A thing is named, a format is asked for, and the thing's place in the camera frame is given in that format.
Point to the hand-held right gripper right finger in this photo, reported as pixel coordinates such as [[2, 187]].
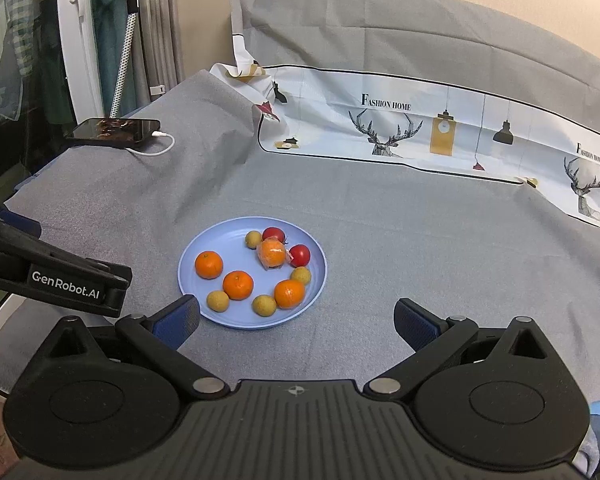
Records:
[[415, 325]]

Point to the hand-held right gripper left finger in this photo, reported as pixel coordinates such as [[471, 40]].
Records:
[[177, 322]]

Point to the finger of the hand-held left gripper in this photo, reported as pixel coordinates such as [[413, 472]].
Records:
[[22, 225], [117, 290]]

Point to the yellow longan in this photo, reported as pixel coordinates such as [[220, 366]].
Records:
[[218, 301], [263, 305], [252, 239], [300, 275]]

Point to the small mandarin orange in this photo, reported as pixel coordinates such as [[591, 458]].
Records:
[[289, 293], [209, 264], [238, 285]]

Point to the blue round plate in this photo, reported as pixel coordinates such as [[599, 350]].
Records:
[[230, 240]]

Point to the plastic-wrapped mandarin orange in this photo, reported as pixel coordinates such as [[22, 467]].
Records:
[[272, 253]]

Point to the small red tomato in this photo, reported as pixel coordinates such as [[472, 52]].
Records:
[[299, 255], [273, 235]]

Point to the black smartphone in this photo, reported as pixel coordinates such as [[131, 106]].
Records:
[[112, 130]]

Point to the small white clip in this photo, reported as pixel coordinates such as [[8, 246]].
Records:
[[157, 89]]

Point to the teal hanging cloth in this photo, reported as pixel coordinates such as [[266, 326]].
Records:
[[105, 50]]

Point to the plaid hanging shirt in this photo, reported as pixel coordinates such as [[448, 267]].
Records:
[[22, 20]]

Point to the grey fleece cloth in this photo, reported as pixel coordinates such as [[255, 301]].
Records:
[[592, 455]]

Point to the white deer-print cloth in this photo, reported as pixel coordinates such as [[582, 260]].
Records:
[[330, 115]]

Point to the grey curtain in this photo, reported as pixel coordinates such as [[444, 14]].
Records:
[[162, 25]]

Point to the white frame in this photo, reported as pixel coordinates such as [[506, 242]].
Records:
[[77, 50]]

